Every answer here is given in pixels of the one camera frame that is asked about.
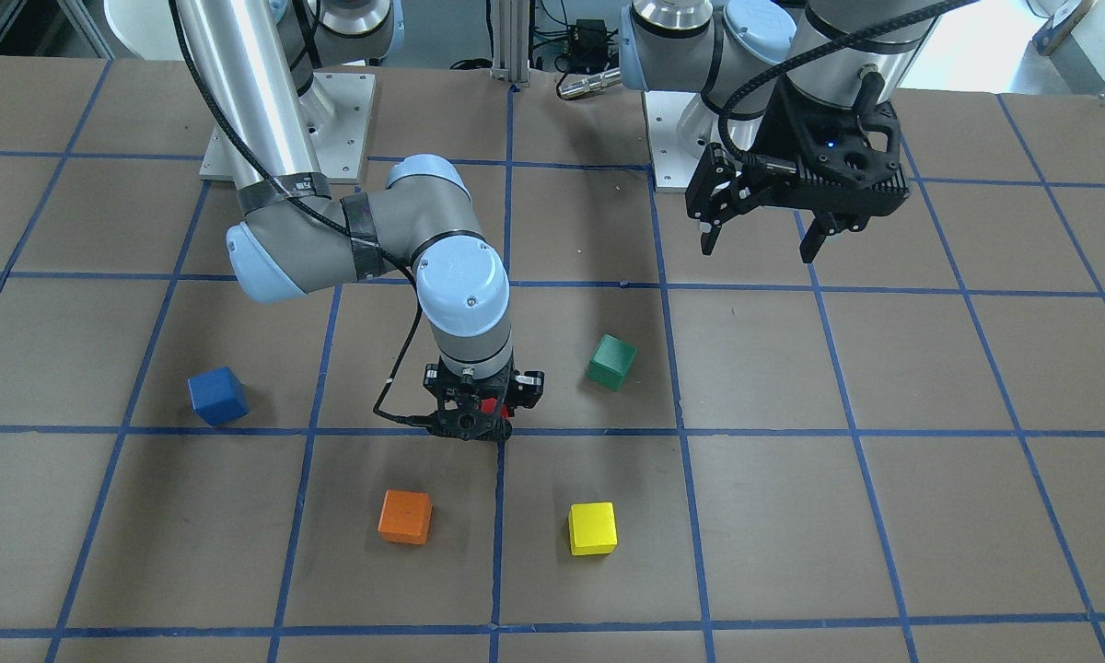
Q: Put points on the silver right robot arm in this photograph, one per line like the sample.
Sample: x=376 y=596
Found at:
x=297 y=234

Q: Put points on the yellow wooden block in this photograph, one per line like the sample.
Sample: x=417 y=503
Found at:
x=592 y=528

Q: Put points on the aluminium frame post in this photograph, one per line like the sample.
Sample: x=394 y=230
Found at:
x=510 y=32

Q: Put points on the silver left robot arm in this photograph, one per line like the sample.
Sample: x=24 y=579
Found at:
x=733 y=53

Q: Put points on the green wooden block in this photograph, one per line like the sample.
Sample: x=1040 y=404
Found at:
x=611 y=362

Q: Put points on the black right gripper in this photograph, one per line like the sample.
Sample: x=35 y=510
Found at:
x=530 y=384

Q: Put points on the blue wooden block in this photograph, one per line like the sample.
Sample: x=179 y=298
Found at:
x=217 y=396

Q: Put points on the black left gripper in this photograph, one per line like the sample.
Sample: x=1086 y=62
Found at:
x=777 y=136

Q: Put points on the red wooden block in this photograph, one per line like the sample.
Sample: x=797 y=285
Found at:
x=494 y=406

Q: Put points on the orange wooden block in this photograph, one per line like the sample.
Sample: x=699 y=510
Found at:
x=405 y=517

